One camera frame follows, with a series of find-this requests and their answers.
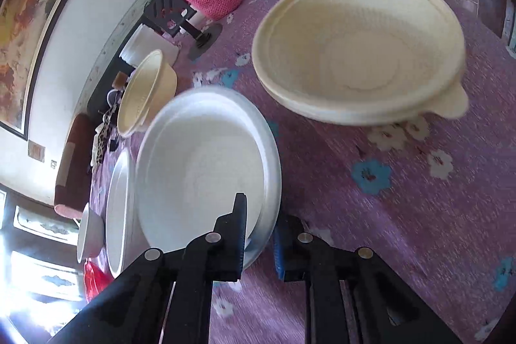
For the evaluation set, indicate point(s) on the leopard print cloth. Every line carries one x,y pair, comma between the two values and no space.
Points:
103,134

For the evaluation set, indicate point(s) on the white plastic jar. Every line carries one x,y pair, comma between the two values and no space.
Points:
149,41

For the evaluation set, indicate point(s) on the dark sofa with brown armrest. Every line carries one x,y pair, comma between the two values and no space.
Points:
74,166

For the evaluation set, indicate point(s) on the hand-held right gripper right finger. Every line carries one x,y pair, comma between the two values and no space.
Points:
284,251

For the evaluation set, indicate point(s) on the cream bowl with tab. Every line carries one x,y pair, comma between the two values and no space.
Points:
354,45

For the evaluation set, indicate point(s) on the framed horse painting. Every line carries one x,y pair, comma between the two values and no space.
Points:
28,37

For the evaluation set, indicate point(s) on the cream plastic bowl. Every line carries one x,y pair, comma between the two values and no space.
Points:
141,98

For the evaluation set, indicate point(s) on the white bowl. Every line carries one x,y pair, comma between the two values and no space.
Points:
90,231

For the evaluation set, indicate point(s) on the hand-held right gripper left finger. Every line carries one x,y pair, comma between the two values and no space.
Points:
229,247

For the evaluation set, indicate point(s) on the wooden glass door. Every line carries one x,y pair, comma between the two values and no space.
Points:
36,247

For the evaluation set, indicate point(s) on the small wall plaque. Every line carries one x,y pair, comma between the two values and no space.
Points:
36,149

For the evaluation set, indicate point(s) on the white foam plate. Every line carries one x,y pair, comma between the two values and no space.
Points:
274,174
193,166
119,207

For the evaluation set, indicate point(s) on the red plastic basket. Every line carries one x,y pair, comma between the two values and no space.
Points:
94,281

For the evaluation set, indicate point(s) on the black phone stand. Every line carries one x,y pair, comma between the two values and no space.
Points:
161,11

